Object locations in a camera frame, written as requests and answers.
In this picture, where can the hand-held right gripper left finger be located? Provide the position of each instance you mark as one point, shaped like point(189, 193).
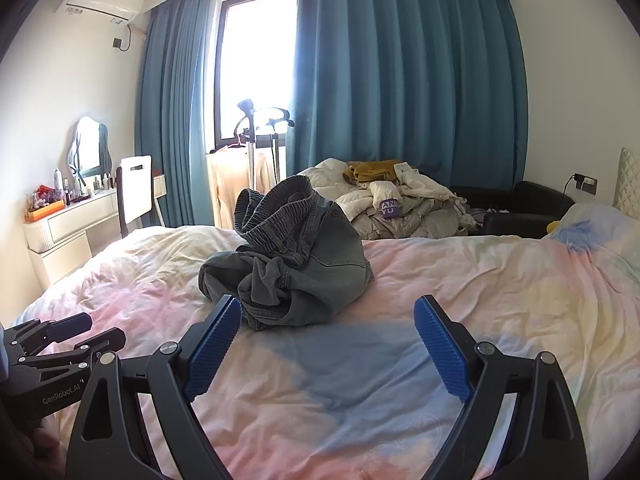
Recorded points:
point(215, 345)

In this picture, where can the dark-framed window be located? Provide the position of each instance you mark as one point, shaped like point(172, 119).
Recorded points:
point(250, 60)

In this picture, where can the grey-blue denim pants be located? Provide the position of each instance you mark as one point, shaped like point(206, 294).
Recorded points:
point(310, 260)

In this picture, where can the wide blue curtain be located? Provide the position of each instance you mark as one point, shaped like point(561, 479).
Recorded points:
point(400, 60)

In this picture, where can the white chair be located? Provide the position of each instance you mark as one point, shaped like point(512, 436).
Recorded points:
point(135, 185)

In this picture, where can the grey jacket with purple label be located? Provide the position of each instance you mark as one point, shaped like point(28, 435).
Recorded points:
point(420, 220)

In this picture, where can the orange tray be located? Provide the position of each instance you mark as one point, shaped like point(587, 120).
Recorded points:
point(42, 212)

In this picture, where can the grey wall socket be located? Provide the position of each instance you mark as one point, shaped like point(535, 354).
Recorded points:
point(590, 184)

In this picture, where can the row of cosmetic bottles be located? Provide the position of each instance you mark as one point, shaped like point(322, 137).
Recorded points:
point(60, 182)

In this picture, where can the white vanity table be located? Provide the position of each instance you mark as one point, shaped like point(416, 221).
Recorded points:
point(65, 225)

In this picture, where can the mustard yellow garment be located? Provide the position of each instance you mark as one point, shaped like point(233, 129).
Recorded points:
point(375, 170)

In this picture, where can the dark wall outlet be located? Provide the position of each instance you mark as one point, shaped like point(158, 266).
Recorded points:
point(118, 43)

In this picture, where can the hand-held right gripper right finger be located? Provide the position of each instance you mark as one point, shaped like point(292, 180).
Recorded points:
point(442, 350)

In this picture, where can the pastel tie-dye duvet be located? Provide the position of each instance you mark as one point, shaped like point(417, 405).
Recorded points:
point(500, 310)

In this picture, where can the narrow blue curtain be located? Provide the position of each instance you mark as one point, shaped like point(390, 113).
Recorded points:
point(170, 110)

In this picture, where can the white quilted mat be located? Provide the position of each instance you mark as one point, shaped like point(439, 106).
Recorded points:
point(629, 180)

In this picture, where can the beige hanging garment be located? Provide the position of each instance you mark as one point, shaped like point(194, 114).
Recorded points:
point(230, 185)

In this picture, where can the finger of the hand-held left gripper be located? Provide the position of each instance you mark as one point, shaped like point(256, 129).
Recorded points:
point(102, 340)
point(70, 324)

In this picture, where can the yellow plush toy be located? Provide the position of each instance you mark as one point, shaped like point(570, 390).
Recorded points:
point(552, 227)

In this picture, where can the white down jacket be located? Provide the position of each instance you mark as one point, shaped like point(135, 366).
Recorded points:
point(320, 172)

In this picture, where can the black garment steamer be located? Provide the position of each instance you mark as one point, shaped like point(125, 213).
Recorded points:
point(272, 115)

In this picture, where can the wavy vanity mirror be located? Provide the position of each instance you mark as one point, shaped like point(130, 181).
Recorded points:
point(89, 147)

